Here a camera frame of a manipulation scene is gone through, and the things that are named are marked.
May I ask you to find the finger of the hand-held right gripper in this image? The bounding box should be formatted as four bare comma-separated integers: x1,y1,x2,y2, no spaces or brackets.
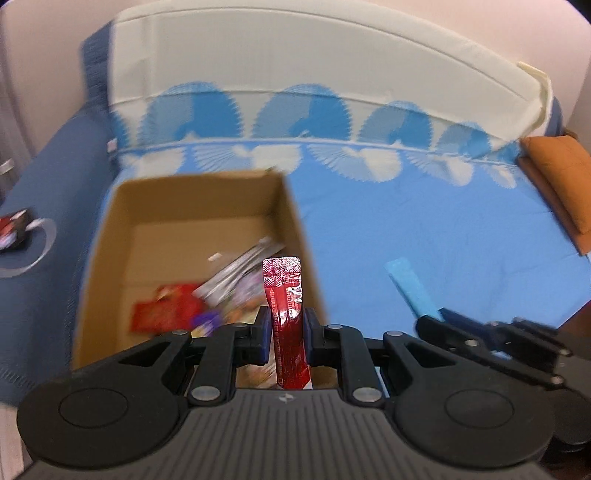
440,308,576,359
416,315,567,391

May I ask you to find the orange pillow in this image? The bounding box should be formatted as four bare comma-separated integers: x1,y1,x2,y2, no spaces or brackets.
516,157,591,257
521,135,591,234

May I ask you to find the cardboard box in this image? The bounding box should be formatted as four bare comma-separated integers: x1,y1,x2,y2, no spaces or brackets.
71,170,328,393

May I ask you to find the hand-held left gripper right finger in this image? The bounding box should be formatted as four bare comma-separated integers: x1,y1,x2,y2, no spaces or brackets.
302,308,488,408

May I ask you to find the white charging cable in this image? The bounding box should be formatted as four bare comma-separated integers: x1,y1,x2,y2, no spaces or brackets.
0,217,57,279

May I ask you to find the long red purple snack packet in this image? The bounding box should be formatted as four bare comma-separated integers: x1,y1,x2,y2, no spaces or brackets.
194,237,283,306

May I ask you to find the light blue stick packet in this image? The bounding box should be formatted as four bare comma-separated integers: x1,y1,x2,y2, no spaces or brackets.
385,260,439,320

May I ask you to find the black smartphone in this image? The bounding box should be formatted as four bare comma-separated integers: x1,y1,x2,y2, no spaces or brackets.
0,209,32,254

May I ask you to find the small purple snack packet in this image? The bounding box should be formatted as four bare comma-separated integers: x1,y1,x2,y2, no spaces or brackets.
191,310,228,334

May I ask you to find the white padded headboard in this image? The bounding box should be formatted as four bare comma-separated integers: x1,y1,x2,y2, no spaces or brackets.
111,0,555,139

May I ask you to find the blue upholstered bed frame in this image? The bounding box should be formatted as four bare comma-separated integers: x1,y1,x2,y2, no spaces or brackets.
0,28,122,407

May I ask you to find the red stick snack packet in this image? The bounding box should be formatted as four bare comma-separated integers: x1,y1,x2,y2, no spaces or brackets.
262,256,311,391

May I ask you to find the blue fan-print bed sheet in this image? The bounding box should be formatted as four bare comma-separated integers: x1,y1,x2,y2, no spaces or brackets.
108,80,591,352

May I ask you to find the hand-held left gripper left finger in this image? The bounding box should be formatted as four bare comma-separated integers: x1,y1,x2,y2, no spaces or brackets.
90,307,273,404

